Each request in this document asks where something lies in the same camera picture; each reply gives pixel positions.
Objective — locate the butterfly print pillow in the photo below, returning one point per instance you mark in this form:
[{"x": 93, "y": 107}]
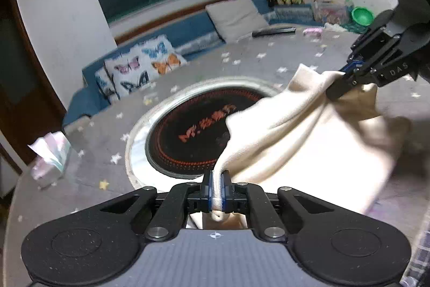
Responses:
[{"x": 142, "y": 64}]

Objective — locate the beige cushion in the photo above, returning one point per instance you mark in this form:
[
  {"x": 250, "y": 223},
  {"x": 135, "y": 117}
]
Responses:
[{"x": 235, "y": 19}]

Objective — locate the cream garment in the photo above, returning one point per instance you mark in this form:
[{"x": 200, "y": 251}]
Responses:
[{"x": 342, "y": 151}]

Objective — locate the blue sofa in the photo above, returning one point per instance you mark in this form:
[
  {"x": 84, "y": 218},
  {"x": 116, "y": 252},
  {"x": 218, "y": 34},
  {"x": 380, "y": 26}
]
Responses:
[{"x": 194, "y": 37}]

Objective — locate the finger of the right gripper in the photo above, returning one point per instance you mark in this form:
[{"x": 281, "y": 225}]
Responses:
[
  {"x": 351, "y": 79},
  {"x": 375, "y": 50}
]

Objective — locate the green plastic bowl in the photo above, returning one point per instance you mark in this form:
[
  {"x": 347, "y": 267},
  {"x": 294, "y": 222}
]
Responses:
[{"x": 362, "y": 16}]

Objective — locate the black remote control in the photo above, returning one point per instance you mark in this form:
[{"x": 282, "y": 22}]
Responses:
[{"x": 274, "y": 31}]

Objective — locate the round induction cooktop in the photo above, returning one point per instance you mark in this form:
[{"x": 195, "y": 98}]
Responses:
[{"x": 183, "y": 136}]

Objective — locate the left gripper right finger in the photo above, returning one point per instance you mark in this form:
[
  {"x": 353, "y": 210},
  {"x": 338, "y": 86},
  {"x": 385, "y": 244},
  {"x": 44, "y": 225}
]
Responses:
[{"x": 329, "y": 243}]

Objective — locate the dark wooden door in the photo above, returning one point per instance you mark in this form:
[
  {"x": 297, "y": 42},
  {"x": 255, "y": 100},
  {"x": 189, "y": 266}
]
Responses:
[{"x": 30, "y": 108}]

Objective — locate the tissue box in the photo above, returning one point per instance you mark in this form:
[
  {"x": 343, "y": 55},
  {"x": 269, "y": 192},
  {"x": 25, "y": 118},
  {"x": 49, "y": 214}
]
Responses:
[{"x": 52, "y": 153}]

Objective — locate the clear toy storage box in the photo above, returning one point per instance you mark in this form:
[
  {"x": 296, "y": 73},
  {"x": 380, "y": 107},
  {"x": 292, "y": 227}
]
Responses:
[{"x": 331, "y": 12}]

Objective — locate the pink small toy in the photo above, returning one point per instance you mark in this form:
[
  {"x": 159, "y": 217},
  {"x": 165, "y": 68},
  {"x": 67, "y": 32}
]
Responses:
[{"x": 313, "y": 32}]

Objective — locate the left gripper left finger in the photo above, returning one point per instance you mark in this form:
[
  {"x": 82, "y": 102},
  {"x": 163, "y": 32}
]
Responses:
[{"x": 98, "y": 244}]

